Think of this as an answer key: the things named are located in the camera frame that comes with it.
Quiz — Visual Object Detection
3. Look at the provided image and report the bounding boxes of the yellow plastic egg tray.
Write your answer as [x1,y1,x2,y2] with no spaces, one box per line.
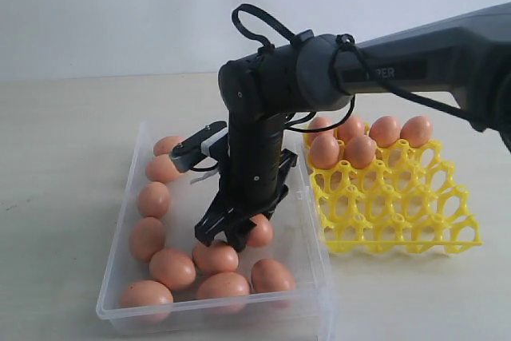
[303,127,482,254]

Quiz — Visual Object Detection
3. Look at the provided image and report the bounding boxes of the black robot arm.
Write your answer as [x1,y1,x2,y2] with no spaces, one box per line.
[195,3,510,250]

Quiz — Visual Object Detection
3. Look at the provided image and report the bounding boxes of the clear plastic container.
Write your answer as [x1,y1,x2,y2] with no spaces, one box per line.
[97,114,335,340]

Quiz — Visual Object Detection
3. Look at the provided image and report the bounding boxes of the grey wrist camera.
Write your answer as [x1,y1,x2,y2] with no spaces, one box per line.
[168,121,228,173]

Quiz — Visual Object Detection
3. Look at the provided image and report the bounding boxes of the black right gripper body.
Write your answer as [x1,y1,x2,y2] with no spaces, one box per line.
[226,113,297,217]

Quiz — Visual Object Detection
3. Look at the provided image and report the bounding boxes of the brown egg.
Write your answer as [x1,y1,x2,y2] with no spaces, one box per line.
[251,259,296,293]
[196,272,251,300]
[247,214,274,248]
[368,115,401,148]
[309,134,340,169]
[192,240,239,274]
[400,116,433,148]
[343,135,376,169]
[129,217,166,263]
[145,154,182,184]
[149,248,196,291]
[307,116,334,144]
[336,115,366,144]
[119,280,174,308]
[153,135,184,157]
[137,181,171,219]

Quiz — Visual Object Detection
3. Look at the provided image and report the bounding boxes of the black cable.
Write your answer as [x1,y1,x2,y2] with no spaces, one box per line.
[231,3,476,134]

